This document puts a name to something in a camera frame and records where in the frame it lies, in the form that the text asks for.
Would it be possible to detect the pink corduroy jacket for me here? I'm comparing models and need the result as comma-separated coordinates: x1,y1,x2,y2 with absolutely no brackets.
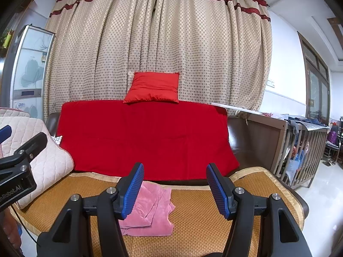
119,181,175,237

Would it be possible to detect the white quilted cushion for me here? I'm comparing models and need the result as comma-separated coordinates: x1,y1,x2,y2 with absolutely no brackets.
1,109,74,209

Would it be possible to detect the red blanket on sofa back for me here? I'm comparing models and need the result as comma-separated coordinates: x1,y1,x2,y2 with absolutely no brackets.
56,100,239,182

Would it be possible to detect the woven bamboo seat mat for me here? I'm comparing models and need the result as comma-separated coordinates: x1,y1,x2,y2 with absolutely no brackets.
11,168,305,256

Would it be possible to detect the brown wooden crib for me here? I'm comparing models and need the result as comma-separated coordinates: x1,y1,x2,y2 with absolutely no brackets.
246,114,328,189

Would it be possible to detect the white flat board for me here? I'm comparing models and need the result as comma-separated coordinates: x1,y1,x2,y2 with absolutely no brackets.
211,102,262,115

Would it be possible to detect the brown framed door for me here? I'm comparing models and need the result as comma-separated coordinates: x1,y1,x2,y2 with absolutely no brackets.
298,32,330,125

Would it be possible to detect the beige dotted curtain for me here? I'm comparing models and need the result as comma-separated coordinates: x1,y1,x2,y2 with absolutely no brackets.
43,0,272,115

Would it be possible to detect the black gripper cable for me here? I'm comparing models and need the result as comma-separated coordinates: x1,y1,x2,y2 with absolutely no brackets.
10,205,38,245

